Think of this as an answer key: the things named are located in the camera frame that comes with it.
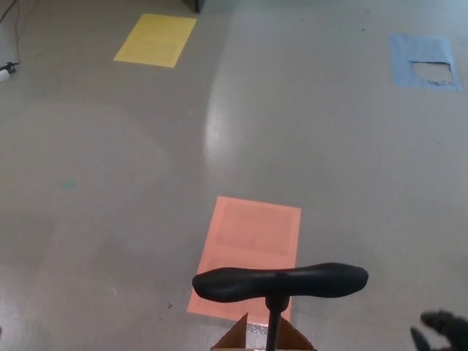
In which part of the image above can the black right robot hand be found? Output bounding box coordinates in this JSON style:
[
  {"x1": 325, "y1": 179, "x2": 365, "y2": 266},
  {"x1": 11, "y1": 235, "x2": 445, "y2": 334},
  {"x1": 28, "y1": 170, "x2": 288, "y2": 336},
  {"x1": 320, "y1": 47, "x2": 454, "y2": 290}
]
[{"x1": 409, "y1": 309, "x2": 468, "y2": 351}]

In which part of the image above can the black air pump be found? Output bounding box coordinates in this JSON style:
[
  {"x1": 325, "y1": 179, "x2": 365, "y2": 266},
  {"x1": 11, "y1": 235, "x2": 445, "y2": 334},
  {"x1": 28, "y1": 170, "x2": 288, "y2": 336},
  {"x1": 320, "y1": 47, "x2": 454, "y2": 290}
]
[{"x1": 192, "y1": 262, "x2": 369, "y2": 351}]

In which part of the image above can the brown cardboard box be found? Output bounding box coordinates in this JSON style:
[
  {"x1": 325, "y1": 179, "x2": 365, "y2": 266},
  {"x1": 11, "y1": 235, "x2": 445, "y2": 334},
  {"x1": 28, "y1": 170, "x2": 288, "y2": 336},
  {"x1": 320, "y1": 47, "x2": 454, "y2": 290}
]
[{"x1": 213, "y1": 312, "x2": 316, "y2": 351}]

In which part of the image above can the orange paper sheet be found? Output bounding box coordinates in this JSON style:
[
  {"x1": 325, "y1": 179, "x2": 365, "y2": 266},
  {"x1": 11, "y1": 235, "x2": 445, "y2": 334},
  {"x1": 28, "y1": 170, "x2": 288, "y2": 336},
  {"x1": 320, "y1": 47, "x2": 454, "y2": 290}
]
[{"x1": 186, "y1": 195, "x2": 302, "y2": 323}]

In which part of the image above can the torn blue paper sheet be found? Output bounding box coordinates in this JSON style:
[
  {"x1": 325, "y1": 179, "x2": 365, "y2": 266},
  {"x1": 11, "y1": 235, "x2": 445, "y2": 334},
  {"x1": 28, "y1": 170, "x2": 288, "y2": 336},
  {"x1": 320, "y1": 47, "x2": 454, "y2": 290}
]
[{"x1": 388, "y1": 33, "x2": 463, "y2": 92}]

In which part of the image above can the yellow paper sheet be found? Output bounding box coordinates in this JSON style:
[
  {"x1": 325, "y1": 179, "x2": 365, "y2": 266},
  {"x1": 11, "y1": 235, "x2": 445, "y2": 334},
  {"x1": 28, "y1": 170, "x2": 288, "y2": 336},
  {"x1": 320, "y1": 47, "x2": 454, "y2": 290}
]
[{"x1": 113, "y1": 13, "x2": 197, "y2": 68}]

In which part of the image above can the dark furniture base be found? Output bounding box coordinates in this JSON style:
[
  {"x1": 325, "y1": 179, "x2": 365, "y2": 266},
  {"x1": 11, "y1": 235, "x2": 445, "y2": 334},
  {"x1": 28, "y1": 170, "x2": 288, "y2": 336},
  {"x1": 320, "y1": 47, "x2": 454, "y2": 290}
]
[{"x1": 181, "y1": 0, "x2": 208, "y2": 14}]

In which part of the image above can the white power strip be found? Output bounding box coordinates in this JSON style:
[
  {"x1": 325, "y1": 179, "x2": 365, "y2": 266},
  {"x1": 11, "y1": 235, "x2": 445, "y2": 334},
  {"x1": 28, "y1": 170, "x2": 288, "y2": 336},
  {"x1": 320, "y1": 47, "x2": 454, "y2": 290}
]
[{"x1": 0, "y1": 61, "x2": 20, "y2": 84}]

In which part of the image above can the thin black power cable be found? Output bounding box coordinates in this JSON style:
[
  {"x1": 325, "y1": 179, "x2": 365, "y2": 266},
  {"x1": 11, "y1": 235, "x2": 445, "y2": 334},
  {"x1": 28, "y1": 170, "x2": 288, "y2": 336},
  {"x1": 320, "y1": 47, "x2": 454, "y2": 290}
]
[{"x1": 12, "y1": 0, "x2": 21, "y2": 66}]

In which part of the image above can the thin dark red cable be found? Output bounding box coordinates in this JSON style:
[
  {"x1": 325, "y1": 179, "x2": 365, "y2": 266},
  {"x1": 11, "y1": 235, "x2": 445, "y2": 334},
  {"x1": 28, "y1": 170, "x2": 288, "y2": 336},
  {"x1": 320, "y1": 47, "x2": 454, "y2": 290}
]
[{"x1": 0, "y1": 0, "x2": 18, "y2": 21}]

